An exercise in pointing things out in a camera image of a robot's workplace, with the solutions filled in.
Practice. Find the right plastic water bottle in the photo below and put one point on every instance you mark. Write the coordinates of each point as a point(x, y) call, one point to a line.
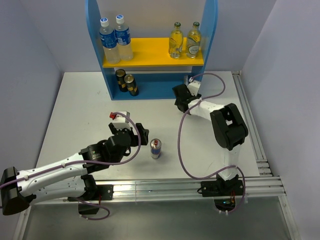
point(123, 35)

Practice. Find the aluminium front rail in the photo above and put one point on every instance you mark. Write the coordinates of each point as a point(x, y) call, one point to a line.
point(155, 190)

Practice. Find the green-capped glass bottle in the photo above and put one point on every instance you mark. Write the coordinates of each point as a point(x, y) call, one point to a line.
point(193, 41)
point(176, 40)

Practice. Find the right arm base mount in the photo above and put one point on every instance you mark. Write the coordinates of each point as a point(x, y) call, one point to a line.
point(224, 192)

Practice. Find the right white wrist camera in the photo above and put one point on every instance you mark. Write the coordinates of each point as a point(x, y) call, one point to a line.
point(193, 86)

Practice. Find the aluminium side rail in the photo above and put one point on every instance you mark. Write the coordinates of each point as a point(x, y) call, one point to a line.
point(260, 156)

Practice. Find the blue and yellow shelf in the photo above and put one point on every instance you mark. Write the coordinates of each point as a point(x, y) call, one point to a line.
point(155, 72)

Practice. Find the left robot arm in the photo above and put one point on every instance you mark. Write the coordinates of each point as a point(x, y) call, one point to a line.
point(72, 176)

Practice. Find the plastic water bottle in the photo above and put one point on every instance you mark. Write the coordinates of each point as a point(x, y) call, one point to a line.
point(109, 41)
point(123, 35)

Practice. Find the left plastic water bottle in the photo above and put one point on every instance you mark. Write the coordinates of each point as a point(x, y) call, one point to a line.
point(109, 41)

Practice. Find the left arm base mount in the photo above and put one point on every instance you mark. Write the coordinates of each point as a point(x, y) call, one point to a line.
point(87, 209)

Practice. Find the black yellow can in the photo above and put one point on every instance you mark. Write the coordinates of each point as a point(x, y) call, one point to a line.
point(120, 77)
point(131, 85)

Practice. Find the red bull can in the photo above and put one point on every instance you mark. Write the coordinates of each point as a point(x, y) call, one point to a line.
point(155, 148)
point(186, 79)

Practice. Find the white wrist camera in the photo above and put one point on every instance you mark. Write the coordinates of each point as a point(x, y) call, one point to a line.
point(119, 121)
point(193, 86)

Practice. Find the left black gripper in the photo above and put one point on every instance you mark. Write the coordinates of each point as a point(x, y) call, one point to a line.
point(135, 138)

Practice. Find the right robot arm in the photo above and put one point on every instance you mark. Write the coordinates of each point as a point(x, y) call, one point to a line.
point(229, 128)

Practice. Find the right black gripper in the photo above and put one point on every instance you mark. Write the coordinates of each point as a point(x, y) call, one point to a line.
point(176, 102)

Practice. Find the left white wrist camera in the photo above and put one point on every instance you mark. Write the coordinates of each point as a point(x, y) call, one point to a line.
point(119, 121)

